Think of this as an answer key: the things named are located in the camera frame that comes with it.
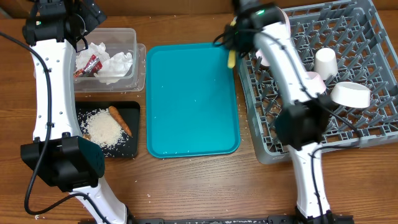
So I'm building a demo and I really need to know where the yellow plastic spoon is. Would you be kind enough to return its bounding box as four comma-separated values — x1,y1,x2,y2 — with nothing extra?
227,19,238,69

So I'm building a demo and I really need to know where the orange sweet potato stick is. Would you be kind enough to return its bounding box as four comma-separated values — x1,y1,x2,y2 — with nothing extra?
108,106,132,137

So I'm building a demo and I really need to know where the teal serving tray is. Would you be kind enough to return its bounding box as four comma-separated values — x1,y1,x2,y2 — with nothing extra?
146,43,241,159

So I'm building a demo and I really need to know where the white paper cup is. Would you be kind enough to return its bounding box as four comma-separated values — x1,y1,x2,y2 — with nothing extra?
313,48,338,80

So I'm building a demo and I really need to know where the right black cable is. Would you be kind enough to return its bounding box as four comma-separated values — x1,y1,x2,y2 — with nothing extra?
213,27,363,224

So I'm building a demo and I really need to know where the white bowl with rice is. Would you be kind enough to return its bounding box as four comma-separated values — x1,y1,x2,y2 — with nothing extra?
305,72,326,94

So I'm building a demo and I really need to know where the white napkin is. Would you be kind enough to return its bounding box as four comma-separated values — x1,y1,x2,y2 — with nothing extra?
94,52,133,85
76,42,110,71

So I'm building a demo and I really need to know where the brown food chunk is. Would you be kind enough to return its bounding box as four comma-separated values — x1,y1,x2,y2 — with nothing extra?
83,134,91,140

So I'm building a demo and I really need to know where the large white plate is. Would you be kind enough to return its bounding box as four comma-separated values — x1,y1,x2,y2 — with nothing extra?
256,7,291,67

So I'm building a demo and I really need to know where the left black cable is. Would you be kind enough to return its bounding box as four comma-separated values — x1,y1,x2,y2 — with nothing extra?
0,30,109,224

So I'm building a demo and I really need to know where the black plastic tray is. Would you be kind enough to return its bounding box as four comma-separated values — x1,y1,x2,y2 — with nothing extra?
76,101,140,158

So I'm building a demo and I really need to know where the grey dishwasher rack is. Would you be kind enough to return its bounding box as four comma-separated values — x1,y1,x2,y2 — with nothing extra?
237,1,397,164

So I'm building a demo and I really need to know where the clear plastic bin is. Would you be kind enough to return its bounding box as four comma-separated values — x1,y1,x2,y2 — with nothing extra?
33,28,147,93

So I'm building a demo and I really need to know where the black cable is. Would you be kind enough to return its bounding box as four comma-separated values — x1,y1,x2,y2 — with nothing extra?
213,27,363,224
0,30,109,224

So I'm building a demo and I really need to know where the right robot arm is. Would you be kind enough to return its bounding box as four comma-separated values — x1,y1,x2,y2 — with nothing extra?
222,1,337,223

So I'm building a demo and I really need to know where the red snack wrapper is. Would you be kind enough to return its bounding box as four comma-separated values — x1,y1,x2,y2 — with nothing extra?
73,55,103,78

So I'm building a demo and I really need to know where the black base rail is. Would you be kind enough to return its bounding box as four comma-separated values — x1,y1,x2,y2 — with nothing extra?
77,215,355,224

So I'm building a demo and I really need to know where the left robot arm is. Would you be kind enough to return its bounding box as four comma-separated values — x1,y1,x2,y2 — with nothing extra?
21,0,134,223

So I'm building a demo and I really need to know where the spilled white rice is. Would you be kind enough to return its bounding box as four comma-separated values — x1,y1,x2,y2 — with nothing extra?
77,109,130,150

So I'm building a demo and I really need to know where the small white bowl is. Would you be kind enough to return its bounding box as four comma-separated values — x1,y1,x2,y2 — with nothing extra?
330,82,371,108

